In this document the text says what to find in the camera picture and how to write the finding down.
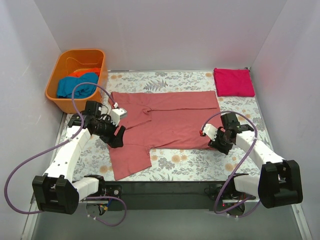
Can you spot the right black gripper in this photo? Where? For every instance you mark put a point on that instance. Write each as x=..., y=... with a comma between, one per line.
x=217, y=144

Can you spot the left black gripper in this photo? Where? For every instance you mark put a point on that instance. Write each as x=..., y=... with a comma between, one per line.
x=116, y=136

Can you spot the dusty pink t shirt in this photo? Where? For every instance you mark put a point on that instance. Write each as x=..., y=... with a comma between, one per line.
x=171, y=120

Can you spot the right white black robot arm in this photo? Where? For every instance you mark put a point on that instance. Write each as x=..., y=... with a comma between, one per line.
x=279, y=181

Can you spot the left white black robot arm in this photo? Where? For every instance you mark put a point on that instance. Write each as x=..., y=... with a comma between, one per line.
x=55, y=190

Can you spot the blue t shirt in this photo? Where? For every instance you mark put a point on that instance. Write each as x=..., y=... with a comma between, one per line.
x=67, y=84

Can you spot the orange t shirt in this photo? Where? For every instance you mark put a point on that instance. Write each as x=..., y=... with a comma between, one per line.
x=81, y=72

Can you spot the folded magenta t shirt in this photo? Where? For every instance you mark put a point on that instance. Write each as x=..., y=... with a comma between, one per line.
x=233, y=82

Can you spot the orange plastic basket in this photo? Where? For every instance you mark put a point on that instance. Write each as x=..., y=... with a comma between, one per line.
x=76, y=60

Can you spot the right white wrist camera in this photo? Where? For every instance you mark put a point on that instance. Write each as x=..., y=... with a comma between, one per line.
x=208, y=130

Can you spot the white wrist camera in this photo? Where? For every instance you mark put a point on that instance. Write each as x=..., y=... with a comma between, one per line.
x=117, y=114
x=208, y=130

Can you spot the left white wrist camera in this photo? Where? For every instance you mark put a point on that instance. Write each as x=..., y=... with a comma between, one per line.
x=117, y=114

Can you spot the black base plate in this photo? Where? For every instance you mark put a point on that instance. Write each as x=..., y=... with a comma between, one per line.
x=157, y=195

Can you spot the aluminium frame rail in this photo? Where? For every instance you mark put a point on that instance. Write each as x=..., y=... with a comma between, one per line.
x=30, y=221

